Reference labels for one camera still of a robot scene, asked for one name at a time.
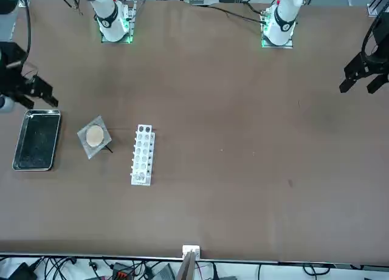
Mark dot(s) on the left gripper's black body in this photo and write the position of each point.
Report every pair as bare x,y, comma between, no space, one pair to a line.
381,31

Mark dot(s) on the orange black converter box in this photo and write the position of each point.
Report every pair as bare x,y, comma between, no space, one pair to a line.
123,271

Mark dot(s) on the large black power brick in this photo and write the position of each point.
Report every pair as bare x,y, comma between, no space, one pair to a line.
21,272

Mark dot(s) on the aluminium corner profile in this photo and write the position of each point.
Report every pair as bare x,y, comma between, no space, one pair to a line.
25,2
377,3

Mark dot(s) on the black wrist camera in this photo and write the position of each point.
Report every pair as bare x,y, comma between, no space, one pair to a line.
12,53

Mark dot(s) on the white test tube rack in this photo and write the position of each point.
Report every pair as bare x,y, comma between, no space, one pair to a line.
141,158

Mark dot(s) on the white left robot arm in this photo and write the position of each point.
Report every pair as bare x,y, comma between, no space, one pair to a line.
284,15

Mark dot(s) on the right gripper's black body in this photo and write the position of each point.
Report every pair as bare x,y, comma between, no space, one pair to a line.
13,82

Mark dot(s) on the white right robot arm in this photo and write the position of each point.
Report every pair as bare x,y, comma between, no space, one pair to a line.
109,19

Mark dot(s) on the aluminium profile post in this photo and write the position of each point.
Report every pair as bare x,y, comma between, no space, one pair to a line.
191,261

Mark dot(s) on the black finned power supply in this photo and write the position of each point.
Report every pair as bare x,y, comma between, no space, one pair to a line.
164,272

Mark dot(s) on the stainless steel tray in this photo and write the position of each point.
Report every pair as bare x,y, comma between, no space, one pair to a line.
36,140

